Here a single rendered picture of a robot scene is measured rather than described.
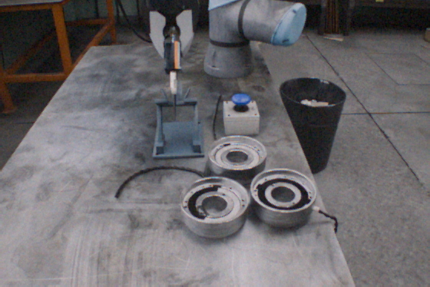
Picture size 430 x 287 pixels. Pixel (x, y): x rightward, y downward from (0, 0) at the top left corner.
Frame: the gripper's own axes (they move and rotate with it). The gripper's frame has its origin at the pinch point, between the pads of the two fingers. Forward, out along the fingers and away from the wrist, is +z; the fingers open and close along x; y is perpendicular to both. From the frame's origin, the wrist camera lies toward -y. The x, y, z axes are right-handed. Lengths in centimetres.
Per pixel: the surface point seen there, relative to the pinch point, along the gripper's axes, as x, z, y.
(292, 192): -18.9, 16.1, -19.5
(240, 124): -12.9, 17.4, 1.9
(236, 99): -12.2, 12.9, 4.6
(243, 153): -12.1, 16.8, -8.0
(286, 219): -16.5, 15.7, -25.5
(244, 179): -11.6, 17.3, -14.7
